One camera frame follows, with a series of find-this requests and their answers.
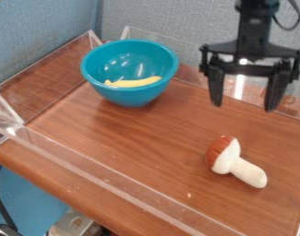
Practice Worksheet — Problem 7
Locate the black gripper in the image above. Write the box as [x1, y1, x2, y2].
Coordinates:
[199, 41, 300, 112]

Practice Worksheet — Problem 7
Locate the plush mushroom toy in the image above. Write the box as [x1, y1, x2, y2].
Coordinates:
[205, 136, 267, 189]

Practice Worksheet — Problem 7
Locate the blue plastic bowl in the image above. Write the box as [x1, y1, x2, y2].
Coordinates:
[80, 39, 179, 107]

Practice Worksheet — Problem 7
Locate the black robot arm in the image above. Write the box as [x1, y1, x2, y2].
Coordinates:
[198, 0, 300, 112]

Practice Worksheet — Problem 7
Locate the yellow plush banana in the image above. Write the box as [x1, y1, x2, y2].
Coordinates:
[103, 76, 162, 88]

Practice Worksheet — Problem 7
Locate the clear acrylic barrier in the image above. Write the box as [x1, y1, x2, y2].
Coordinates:
[0, 32, 300, 236]

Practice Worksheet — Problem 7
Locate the white object under table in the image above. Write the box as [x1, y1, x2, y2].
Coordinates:
[48, 208, 102, 236]

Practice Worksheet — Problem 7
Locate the black stand leg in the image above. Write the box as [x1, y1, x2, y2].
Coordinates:
[0, 200, 21, 236]

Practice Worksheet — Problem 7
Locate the black cable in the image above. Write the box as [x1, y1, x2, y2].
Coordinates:
[271, 0, 300, 31]

